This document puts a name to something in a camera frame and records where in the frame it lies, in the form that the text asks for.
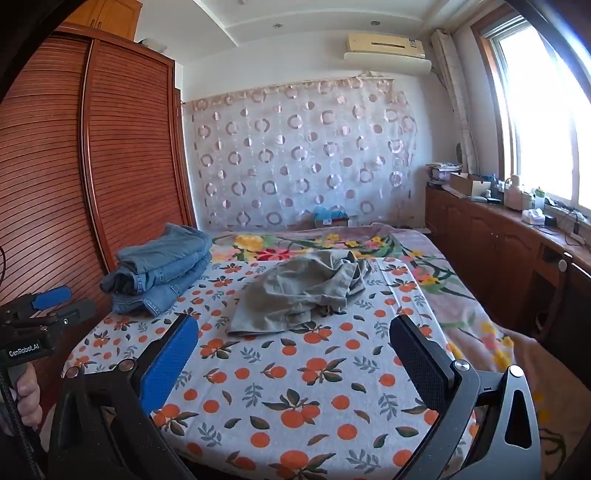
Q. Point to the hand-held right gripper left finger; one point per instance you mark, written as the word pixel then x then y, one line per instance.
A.
pixel 171 364

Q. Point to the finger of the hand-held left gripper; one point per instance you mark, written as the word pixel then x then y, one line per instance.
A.
pixel 51 297
pixel 76 313

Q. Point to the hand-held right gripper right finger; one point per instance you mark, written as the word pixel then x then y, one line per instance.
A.
pixel 418 364

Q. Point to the khaki pants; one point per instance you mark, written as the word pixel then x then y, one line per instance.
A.
pixel 286 290

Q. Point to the person's left hand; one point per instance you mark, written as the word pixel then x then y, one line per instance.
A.
pixel 28 401

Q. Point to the folded blue jeans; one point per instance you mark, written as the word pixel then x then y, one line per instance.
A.
pixel 157 297
pixel 161 249

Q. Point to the pink floral blanket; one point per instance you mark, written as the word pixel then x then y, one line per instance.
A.
pixel 415 244

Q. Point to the orange fruit print bed sheet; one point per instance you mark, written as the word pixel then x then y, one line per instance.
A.
pixel 300 392

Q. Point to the low wooden cabinet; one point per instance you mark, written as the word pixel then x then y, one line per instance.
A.
pixel 485 240

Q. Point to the red-brown slatted wooden wardrobe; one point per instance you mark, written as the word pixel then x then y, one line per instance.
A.
pixel 92 161

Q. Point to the small cardboard box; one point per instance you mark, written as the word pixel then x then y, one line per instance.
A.
pixel 332 222

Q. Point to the blue plastic bag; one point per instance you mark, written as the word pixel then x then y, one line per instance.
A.
pixel 328 212

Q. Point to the open flat cardboard box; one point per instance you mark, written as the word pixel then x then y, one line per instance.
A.
pixel 468 184

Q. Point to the white tissue box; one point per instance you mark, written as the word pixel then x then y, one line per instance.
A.
pixel 533 217

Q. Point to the stack of papers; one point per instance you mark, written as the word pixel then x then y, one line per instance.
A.
pixel 441 173

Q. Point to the black power adapter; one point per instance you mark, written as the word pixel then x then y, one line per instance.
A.
pixel 551 220

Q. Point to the white power strip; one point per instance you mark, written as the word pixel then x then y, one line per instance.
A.
pixel 575 233

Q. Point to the green-capped bottle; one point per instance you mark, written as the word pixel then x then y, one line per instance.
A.
pixel 539 198

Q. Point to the small round fan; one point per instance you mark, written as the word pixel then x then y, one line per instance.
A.
pixel 459 152

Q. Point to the sheer circle-patterned curtain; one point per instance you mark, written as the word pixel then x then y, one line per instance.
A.
pixel 300 152

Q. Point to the white window drape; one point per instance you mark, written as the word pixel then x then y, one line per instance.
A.
pixel 455 101

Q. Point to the wood-framed window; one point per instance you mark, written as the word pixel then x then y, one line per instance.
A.
pixel 540 115

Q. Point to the light wooden cupboard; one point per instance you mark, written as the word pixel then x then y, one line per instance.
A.
pixel 111 14

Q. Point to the cream wall air conditioner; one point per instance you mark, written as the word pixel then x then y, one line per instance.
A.
pixel 383 46

